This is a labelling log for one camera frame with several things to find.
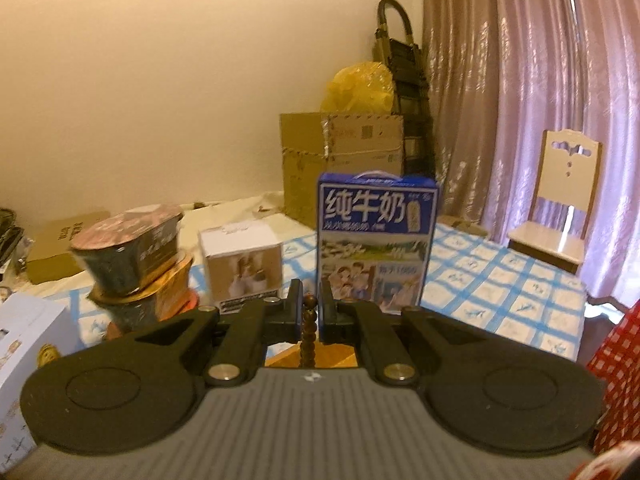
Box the gold-rimmed instant noodle bowl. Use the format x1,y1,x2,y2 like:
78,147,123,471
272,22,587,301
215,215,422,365
89,251,195,333

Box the red checked cloth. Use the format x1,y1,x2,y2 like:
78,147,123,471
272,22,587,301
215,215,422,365
575,297,640,480

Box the flat cardboard box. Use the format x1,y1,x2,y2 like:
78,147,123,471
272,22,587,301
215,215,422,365
25,209,112,285

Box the blue checked tablecloth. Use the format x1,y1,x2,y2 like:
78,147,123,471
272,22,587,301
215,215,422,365
0,219,589,463

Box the white photo box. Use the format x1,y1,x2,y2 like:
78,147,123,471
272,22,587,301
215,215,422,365
198,220,284,315

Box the white and blue printed box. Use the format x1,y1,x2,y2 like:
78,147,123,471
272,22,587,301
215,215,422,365
0,292,84,467

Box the large cardboard box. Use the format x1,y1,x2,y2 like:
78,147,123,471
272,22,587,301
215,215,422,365
278,111,405,233

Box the orange plastic tray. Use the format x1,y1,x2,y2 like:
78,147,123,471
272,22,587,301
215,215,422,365
264,344,359,369

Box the pink patterned curtain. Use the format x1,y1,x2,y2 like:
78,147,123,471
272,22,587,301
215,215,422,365
421,0,640,313

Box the cream wooden chair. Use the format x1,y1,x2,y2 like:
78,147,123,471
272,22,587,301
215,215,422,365
507,128,604,276

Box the dark folding step ladder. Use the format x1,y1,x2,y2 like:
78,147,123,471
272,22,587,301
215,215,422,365
371,0,437,187

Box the brown wooden bead bracelet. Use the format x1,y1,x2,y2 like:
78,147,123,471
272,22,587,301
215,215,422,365
298,295,320,368

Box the black instant noodle bowl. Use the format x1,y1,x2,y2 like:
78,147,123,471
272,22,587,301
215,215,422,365
69,203,185,297

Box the black bags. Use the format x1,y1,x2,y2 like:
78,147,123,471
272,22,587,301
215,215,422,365
0,207,27,282

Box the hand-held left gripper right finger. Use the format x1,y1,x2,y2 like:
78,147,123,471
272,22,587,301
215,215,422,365
318,280,495,387

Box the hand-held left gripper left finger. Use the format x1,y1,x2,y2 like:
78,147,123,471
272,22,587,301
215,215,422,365
132,278,304,387

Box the red-sided instant noodle bowl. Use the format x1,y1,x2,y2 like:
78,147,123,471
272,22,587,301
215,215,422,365
106,292,200,337

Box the yellow plastic bag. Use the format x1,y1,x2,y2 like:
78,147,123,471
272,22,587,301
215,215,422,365
320,60,395,116

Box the blue milk carton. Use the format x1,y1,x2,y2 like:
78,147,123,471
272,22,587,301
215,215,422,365
317,171,440,313

